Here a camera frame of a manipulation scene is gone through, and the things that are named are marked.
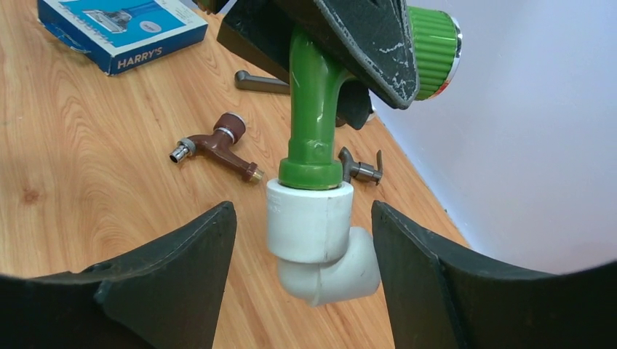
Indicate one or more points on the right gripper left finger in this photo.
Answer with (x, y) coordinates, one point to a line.
(166, 293)

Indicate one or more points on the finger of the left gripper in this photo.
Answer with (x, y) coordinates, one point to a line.
(260, 33)
(371, 39)

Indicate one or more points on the brown plastic faucet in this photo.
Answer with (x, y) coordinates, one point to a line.
(226, 132)

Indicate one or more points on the small dark grey faucet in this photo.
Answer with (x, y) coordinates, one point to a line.
(358, 170)

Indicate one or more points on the green plastic faucet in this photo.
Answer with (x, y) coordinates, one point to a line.
(316, 79)

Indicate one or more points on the blue white faucet box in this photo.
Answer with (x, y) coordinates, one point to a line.
(119, 35)

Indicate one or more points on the white plastic elbow fitting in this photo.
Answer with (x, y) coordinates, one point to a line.
(321, 257)

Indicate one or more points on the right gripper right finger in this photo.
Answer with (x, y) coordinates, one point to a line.
(440, 294)

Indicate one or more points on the long grey faucet white elbow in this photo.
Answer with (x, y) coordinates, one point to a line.
(243, 80)

